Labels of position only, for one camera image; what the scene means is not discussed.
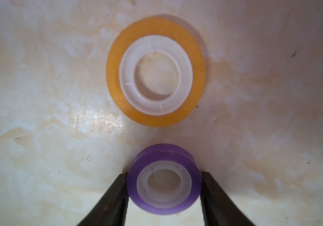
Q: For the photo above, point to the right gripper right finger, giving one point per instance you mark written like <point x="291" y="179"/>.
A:
<point x="218" y="208"/>

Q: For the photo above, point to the purple tape roll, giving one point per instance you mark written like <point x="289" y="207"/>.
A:
<point x="164" y="179"/>

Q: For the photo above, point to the orange tape roll right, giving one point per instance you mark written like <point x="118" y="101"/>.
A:
<point x="155" y="72"/>

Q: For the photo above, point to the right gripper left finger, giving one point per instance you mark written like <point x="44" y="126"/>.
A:
<point x="112" y="207"/>

